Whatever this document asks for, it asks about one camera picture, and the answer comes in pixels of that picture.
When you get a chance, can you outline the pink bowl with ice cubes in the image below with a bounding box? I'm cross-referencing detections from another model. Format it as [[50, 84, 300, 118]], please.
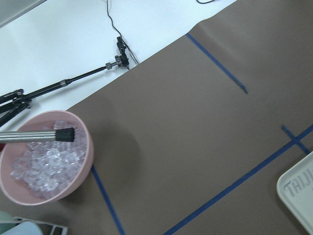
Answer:
[[0, 111, 94, 206]]

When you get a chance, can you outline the steel tube with black cap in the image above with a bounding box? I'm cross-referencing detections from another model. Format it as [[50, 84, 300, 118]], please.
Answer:
[[0, 127, 75, 143]]

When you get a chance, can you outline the black tripod stand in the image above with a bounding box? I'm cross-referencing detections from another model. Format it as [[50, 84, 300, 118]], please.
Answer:
[[0, 36, 130, 126]]

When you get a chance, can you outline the cream serving tray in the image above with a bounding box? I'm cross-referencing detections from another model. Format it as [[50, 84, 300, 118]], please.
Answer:
[[276, 153, 313, 234]]

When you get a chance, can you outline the blue plastic cup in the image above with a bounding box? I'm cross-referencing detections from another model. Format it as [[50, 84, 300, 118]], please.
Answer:
[[2, 221, 43, 235]]

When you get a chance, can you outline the pale green plastic cup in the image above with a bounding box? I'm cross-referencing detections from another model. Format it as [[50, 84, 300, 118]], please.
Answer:
[[0, 211, 13, 224]]

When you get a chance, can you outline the black cable on table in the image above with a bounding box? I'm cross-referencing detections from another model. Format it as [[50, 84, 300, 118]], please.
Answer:
[[106, 0, 140, 65]]

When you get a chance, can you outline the white wire cup rack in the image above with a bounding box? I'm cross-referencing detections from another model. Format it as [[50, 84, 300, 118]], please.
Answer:
[[12, 216, 68, 235]]

